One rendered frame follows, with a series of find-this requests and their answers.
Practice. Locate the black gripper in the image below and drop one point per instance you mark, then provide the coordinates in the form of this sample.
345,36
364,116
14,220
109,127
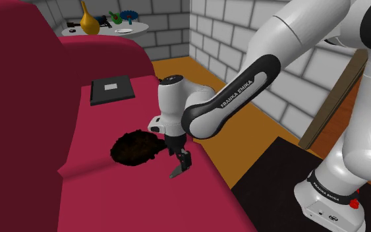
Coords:
175,142

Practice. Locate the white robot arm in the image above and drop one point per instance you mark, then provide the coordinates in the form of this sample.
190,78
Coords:
300,35

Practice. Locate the black fuzzy round cushion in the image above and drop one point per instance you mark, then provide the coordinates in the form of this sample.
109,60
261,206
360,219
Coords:
137,148

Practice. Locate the black robot stand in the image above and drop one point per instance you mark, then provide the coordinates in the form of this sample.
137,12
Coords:
272,189

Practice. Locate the black flat book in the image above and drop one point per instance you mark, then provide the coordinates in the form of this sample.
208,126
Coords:
121,93

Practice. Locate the white round side table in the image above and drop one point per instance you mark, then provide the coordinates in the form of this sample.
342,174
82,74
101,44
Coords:
138,28

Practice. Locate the red sofa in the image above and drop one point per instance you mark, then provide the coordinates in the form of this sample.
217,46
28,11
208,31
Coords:
27,96

